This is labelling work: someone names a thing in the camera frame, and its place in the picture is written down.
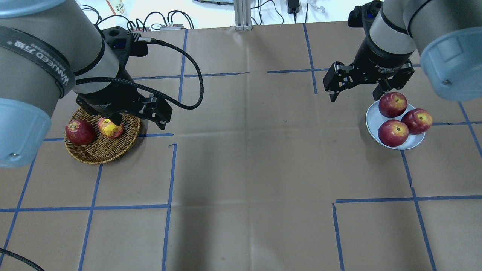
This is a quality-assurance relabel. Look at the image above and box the aluminium frame post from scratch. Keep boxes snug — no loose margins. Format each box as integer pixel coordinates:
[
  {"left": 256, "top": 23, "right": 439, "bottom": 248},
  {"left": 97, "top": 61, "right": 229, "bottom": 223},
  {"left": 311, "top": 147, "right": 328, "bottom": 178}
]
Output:
[{"left": 233, "top": 0, "right": 253, "bottom": 31}]

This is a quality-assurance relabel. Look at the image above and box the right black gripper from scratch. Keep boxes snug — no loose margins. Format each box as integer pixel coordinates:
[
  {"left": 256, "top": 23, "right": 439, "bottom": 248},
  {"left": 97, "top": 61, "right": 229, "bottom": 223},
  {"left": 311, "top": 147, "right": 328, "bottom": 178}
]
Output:
[{"left": 323, "top": 38, "right": 415, "bottom": 102}]

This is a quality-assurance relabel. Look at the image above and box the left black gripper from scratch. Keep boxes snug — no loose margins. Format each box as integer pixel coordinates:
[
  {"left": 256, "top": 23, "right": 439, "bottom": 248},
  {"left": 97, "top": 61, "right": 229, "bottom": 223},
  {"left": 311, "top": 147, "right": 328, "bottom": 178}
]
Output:
[{"left": 76, "top": 77, "right": 172, "bottom": 126}]

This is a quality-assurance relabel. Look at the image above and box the red apple plate outer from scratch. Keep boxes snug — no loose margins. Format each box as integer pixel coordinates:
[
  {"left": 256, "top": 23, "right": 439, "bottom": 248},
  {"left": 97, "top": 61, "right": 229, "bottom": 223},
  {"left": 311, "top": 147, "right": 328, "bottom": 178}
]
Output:
[{"left": 401, "top": 108, "right": 433, "bottom": 135}]

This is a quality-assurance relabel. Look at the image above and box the red apple plate back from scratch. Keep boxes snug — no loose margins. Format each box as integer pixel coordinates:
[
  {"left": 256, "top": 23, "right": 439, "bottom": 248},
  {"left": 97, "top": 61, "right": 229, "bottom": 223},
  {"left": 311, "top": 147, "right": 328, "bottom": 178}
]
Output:
[{"left": 378, "top": 91, "right": 408, "bottom": 118}]

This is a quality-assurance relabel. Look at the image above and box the plastic bottle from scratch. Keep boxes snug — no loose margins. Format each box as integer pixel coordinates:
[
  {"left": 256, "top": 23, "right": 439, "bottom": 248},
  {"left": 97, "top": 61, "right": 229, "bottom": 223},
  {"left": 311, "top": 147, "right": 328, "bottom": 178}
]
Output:
[{"left": 106, "top": 0, "right": 126, "bottom": 15}]

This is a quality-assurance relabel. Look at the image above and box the yellow-red apple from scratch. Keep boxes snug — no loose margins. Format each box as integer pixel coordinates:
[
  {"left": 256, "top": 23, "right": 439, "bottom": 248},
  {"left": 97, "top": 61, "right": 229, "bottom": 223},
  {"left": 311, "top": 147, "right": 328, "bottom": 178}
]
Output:
[{"left": 97, "top": 118, "right": 124, "bottom": 139}]

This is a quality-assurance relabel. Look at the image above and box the light blue plate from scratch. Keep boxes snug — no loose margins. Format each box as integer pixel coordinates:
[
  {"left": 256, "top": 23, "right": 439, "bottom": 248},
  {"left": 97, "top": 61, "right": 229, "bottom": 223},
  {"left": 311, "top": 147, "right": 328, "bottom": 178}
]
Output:
[{"left": 365, "top": 101, "right": 426, "bottom": 150}]

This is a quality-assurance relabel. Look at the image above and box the red apple plate front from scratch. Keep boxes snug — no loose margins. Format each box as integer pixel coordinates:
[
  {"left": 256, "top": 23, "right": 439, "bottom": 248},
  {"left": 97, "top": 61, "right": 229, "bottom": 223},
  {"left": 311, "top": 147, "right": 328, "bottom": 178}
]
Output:
[{"left": 378, "top": 119, "right": 409, "bottom": 148}]

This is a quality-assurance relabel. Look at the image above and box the wicker basket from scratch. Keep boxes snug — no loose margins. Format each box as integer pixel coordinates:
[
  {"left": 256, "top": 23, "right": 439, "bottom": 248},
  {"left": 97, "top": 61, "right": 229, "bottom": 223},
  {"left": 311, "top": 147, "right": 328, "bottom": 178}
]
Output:
[{"left": 64, "top": 108, "right": 141, "bottom": 164}]

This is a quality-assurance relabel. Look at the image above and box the red apple plate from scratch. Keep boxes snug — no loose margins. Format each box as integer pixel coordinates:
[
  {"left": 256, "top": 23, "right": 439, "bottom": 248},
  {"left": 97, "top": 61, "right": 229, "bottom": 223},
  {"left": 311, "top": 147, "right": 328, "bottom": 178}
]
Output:
[
  {"left": 401, "top": 108, "right": 433, "bottom": 135},
  {"left": 378, "top": 119, "right": 409, "bottom": 148},
  {"left": 378, "top": 91, "right": 408, "bottom": 118}
]

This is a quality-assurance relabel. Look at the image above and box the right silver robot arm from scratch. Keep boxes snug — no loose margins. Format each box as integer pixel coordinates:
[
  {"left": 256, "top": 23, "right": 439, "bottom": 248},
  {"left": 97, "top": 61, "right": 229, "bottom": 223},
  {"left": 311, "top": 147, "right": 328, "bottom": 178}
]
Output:
[{"left": 323, "top": 0, "right": 482, "bottom": 102}]

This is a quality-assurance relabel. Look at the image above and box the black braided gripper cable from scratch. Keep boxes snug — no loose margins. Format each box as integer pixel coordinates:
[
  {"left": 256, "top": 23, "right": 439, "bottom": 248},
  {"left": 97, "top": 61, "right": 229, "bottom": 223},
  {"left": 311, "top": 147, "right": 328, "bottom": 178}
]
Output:
[{"left": 75, "top": 37, "right": 204, "bottom": 110}]

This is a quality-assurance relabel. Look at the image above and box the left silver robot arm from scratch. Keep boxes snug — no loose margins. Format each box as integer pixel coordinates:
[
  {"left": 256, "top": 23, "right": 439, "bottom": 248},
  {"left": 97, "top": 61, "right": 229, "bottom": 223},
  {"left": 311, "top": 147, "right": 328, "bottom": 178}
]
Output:
[{"left": 0, "top": 0, "right": 172, "bottom": 168}]

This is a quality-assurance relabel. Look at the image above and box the black power adapter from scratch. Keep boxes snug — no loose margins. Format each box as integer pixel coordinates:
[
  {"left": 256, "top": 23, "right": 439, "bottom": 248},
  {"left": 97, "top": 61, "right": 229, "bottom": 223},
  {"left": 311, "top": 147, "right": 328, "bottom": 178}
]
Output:
[{"left": 287, "top": 0, "right": 301, "bottom": 14}]

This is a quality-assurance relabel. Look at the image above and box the dark red apple in basket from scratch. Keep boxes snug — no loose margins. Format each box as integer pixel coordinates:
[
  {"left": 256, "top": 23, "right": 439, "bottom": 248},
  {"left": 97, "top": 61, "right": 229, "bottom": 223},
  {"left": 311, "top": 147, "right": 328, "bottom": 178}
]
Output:
[{"left": 65, "top": 120, "right": 96, "bottom": 145}]

